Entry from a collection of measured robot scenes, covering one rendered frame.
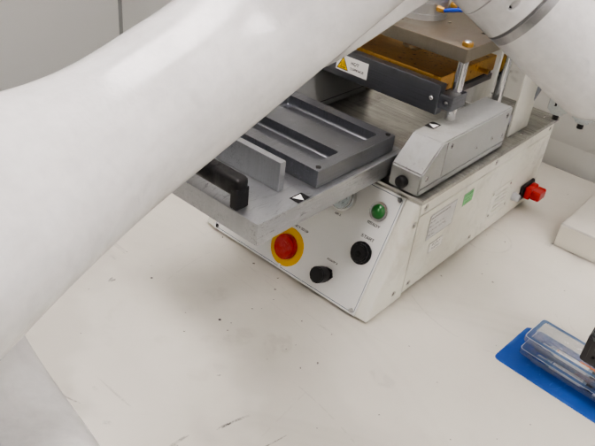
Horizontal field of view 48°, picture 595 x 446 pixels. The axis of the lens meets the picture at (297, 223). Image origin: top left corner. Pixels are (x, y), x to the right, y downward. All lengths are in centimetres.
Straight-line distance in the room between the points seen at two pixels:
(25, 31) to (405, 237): 166
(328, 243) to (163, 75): 61
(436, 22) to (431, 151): 22
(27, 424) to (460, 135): 71
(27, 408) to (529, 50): 52
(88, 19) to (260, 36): 201
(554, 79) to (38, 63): 191
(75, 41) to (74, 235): 210
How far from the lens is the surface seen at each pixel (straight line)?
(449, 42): 97
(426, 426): 86
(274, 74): 45
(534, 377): 97
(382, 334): 96
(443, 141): 93
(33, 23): 234
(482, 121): 102
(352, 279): 96
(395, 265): 95
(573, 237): 124
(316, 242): 100
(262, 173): 82
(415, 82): 99
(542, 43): 68
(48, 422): 42
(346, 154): 86
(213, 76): 42
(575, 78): 70
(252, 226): 75
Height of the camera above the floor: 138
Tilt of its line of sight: 33 degrees down
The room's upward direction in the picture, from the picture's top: 7 degrees clockwise
